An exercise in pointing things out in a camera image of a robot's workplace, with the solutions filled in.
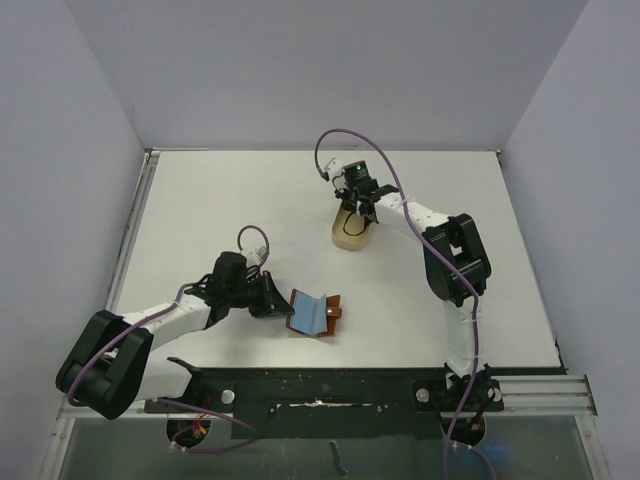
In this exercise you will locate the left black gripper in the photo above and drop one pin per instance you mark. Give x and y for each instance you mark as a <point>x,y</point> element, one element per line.
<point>277,305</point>

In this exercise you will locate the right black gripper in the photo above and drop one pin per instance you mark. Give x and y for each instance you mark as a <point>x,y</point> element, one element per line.
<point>361,201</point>

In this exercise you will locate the brown leather card holder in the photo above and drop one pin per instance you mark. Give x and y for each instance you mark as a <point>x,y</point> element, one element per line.
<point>314,317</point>

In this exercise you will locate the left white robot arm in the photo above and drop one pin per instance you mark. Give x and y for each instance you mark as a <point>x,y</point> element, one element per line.
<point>105,370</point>

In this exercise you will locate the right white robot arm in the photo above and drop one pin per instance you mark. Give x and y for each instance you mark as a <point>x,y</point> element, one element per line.
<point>455,261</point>

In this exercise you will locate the tan oval cardboard tray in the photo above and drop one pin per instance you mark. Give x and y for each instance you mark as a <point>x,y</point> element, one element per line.
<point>350,231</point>

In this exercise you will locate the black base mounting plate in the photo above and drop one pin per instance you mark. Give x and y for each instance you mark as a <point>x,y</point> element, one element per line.
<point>315,404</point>

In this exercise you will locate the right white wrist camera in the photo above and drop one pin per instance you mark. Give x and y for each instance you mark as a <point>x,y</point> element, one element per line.
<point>332,170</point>

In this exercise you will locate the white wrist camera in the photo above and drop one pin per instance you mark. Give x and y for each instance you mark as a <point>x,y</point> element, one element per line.
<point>256,257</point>
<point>332,170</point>

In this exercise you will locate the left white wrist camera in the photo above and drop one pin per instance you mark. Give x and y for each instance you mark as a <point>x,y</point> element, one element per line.
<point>256,257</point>

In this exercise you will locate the aluminium rail left edge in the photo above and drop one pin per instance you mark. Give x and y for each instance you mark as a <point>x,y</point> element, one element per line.
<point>60,437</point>

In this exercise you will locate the aluminium rail front right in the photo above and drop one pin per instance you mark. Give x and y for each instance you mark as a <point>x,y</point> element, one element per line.
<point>547,395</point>

